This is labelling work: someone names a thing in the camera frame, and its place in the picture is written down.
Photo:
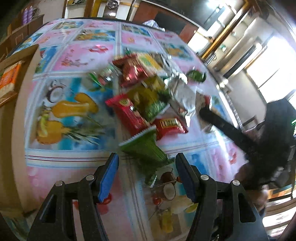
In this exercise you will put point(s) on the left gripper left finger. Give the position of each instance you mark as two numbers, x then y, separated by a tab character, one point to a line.
55	220

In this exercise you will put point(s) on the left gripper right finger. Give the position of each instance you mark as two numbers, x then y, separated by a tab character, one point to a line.
224	204

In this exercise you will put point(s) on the silver foil packet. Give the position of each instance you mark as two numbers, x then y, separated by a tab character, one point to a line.
183	99
171	68

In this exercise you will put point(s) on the green pea snack packet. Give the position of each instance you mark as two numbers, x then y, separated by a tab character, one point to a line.
148	156

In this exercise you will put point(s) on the orange cracker pack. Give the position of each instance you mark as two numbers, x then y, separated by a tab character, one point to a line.
12	78

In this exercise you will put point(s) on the person's right hand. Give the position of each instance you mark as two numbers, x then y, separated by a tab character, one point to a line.
257	194

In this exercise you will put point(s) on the brown cardboard box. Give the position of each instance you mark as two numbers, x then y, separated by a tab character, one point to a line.
16	194

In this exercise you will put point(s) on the small green snack packet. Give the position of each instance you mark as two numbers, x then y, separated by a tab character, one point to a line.
197	76

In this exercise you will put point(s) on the red candy bar wrapper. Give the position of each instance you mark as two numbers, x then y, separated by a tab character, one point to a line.
169	126

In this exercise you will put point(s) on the yellow green snack packet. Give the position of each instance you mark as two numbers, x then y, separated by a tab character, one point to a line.
150	97

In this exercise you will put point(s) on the floral patterned tablecloth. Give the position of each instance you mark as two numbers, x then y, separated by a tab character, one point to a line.
70	131

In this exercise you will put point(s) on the yellow green cracker pack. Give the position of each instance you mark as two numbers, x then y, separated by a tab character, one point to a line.
150	65

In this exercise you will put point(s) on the black television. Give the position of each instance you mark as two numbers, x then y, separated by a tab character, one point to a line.
201	13

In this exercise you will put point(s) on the small clear green packet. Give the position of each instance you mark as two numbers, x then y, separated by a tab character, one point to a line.
105	77

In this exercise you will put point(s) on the dark red snack packet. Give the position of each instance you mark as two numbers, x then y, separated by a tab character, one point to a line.
132	70

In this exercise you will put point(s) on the white plastic bag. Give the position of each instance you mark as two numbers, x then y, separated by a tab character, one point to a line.
153	24

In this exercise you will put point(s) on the wooden side cabinet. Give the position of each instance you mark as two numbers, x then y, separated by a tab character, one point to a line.
17	33

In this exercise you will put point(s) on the purple bottles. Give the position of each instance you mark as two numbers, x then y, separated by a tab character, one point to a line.
27	15

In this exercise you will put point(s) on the wooden chair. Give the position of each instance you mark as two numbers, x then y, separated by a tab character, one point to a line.
122	10

